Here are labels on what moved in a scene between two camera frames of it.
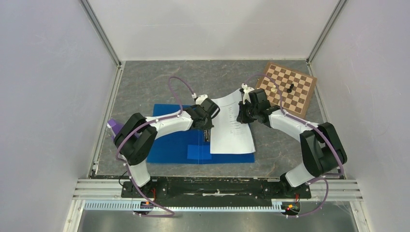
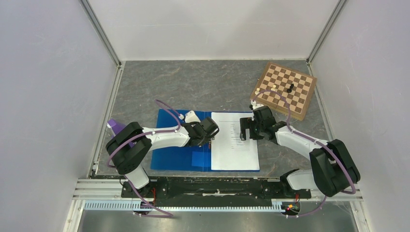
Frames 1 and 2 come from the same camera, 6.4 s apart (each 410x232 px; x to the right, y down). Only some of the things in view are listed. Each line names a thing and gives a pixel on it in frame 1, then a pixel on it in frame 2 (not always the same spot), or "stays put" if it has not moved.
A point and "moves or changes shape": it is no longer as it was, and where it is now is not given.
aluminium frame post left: [101, 32] stays put
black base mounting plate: [215, 187] stays put
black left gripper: [208, 125] -> [206, 140]
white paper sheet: [228, 136] moves or changes shape
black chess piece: [290, 90] stays put
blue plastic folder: [187, 144] moves or changes shape
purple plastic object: [115, 127] stays put
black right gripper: [241, 117] -> [248, 123]
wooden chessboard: [297, 88] stays put
